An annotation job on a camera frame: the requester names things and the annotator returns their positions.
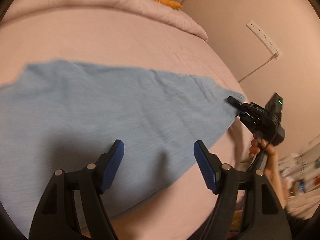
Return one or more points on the pink bed sheet mattress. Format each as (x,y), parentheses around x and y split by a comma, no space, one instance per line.
(113,38)

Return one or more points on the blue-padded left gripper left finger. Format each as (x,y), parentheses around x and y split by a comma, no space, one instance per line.
(56,217)

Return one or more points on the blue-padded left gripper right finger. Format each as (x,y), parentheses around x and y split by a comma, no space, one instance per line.
(263,215)

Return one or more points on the pink quilted comforter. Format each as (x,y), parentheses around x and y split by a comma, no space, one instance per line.
(146,8)

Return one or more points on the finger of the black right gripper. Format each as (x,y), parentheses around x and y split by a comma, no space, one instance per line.
(234,102)

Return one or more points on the white wall power strip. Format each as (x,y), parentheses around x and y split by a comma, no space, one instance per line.
(265,39)

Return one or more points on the person's right hand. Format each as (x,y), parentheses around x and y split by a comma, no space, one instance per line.
(264,157)

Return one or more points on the light blue denim pants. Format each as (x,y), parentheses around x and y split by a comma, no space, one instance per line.
(62,114)

